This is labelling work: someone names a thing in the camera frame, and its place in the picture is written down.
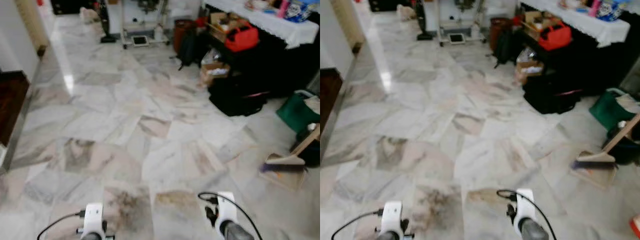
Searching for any black bin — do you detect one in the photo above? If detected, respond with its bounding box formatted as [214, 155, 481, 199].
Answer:
[292, 125, 321, 168]
[606, 122, 640, 165]

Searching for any large black bag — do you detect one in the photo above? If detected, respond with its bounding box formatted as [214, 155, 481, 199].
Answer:
[208, 75, 271, 117]
[522, 72, 584, 115]

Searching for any red bag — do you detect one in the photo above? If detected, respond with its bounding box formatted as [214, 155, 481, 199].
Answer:
[224, 25, 260, 53]
[537, 22, 572, 51]

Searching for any open cardboard box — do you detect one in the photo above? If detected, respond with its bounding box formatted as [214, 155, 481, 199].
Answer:
[522, 11, 557, 39]
[208, 12, 242, 42]

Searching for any white metal rack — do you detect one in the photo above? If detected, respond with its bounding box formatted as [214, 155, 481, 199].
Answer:
[120, 0, 172, 50]
[437, 0, 489, 47]

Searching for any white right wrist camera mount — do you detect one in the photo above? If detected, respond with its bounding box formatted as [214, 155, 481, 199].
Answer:
[515, 188, 537, 222]
[215, 191, 238, 224]

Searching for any brown bin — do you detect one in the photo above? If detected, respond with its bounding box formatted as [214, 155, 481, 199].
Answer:
[488, 17, 512, 51]
[173, 19, 197, 52]

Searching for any wooden handled broom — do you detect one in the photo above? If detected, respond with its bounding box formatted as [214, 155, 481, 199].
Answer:
[260, 125, 321, 174]
[572, 114, 640, 172]

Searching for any beige door frame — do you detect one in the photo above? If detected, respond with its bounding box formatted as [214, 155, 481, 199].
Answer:
[331, 0, 365, 54]
[15, 0, 51, 57]

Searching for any dark wooden cabinet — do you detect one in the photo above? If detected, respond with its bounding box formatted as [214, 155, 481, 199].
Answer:
[0, 70, 30, 147]
[320, 68, 344, 134]

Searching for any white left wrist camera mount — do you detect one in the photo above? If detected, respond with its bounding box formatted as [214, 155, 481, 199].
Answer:
[380, 201, 405, 238]
[80, 202, 107, 240]

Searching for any blue white packet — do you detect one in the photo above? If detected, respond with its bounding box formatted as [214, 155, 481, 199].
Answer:
[597, 0, 626, 22]
[284, 0, 314, 23]

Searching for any white tablecloth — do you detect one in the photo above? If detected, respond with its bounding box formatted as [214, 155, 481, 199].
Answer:
[205, 0, 320, 49]
[520, 0, 632, 48]

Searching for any green bag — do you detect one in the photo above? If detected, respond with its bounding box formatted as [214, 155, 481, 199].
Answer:
[276, 91, 321, 134]
[589, 88, 640, 132]

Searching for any black upright vacuum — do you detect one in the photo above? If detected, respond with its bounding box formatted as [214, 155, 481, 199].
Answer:
[415, 0, 435, 41]
[97, 0, 119, 44]

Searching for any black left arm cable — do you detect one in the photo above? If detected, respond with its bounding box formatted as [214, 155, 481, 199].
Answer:
[331, 210, 384, 240]
[37, 211, 87, 240]

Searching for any small cardboard box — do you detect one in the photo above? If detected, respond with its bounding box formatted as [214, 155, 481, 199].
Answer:
[201, 62, 231, 86]
[515, 60, 545, 84]

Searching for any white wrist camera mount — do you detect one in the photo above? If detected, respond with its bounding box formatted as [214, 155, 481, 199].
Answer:
[380, 201, 405, 238]
[515, 188, 537, 222]
[80, 202, 107, 240]
[215, 191, 238, 224]

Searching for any black backpack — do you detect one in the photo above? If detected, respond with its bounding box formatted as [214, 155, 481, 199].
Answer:
[492, 27, 516, 66]
[177, 30, 202, 69]

